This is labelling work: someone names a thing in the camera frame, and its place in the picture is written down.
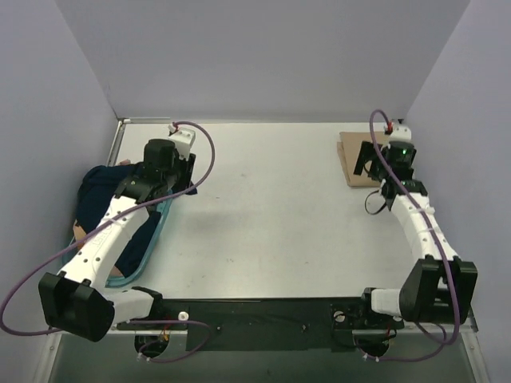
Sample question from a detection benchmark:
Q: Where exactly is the beige t shirt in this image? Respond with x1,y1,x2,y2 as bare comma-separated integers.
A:
337,132,379,188

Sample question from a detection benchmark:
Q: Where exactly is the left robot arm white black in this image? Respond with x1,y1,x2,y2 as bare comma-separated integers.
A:
38,132,195,342

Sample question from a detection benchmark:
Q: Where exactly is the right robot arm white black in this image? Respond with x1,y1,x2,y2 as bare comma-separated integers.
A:
354,140,477,326

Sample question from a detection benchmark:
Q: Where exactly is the navy blue t shirt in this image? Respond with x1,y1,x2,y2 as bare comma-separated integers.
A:
75,163,200,276

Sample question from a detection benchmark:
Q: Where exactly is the pink patterned t shirt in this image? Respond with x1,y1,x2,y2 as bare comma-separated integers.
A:
71,158,133,277

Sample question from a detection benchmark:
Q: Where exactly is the teal plastic basket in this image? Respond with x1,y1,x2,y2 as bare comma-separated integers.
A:
62,196,172,288

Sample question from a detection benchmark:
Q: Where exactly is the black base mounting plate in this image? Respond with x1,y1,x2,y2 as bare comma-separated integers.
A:
117,298,404,352

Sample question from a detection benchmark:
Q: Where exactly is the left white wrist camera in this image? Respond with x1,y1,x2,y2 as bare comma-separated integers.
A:
168,124,196,161

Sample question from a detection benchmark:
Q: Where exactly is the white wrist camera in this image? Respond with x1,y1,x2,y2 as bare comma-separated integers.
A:
168,124,196,161
385,122,413,147

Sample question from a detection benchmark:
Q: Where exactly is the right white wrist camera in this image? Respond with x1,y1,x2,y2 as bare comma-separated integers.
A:
385,122,413,147

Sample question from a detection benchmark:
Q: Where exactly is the aluminium frame rail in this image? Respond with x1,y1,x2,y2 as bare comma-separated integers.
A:
47,306,479,336

